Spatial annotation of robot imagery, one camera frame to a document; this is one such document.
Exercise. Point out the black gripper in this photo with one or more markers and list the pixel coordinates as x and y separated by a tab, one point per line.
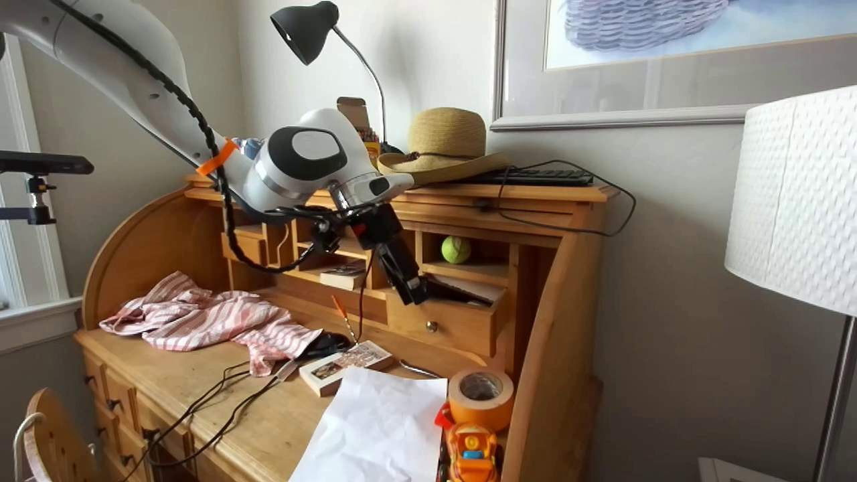
377	229

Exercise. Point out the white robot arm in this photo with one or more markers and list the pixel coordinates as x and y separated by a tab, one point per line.
317	169

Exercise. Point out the yellow green cardboard box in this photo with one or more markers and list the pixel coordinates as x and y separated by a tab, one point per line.
356	109

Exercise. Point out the wooden drawer box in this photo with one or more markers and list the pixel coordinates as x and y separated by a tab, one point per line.
452	326

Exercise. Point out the dark cover book on shelf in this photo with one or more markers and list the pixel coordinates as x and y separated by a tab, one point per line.
345	276

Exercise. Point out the green tennis ball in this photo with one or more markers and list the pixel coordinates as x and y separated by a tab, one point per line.
456	251

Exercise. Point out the straw hat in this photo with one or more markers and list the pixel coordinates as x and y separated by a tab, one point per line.
443	146

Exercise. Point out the wooden roll-top desk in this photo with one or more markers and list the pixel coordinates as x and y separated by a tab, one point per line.
199	417

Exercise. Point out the black keyboard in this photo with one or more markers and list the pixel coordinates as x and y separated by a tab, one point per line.
542	177

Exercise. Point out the orange tape roll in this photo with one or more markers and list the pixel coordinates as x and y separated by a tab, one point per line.
482	398

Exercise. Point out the white paper sheet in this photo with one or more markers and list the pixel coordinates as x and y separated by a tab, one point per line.
377	429

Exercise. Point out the black desk lamp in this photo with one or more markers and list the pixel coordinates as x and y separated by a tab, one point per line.
315	39

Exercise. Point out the red striped white cloth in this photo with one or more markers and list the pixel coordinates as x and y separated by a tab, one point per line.
180	316

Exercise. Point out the framed picture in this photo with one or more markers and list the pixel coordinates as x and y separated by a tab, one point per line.
665	62

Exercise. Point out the wooden chair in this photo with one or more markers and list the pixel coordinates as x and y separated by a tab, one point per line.
50	446

